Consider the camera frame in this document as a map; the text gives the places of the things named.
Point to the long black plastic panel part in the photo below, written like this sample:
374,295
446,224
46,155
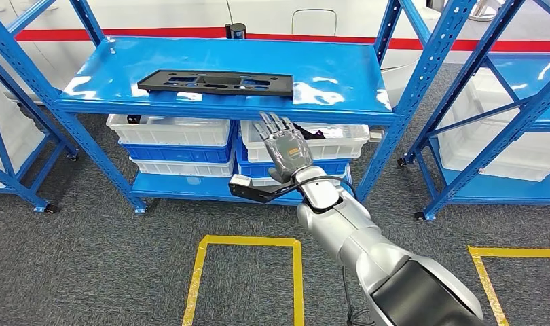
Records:
281,85

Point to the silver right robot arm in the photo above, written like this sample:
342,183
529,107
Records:
347,225

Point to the curved black plastic part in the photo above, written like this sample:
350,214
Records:
307,132

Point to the small black plastic part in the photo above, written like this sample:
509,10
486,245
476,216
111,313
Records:
133,118

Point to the yellow floor tape square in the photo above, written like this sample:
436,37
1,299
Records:
518,253
252,241

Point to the pale floor outlet plate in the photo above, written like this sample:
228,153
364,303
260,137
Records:
376,134

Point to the blue metal shelving rack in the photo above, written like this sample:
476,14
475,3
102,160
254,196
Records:
18,186
212,58
504,192

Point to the black cylindrical device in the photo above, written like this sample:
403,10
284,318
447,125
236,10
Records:
236,31

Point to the white car with red stripe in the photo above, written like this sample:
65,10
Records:
167,13

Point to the silver stand base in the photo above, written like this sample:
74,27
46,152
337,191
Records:
486,11

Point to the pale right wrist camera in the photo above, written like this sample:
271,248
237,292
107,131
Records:
241,180

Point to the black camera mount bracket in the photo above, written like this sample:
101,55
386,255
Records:
252,193

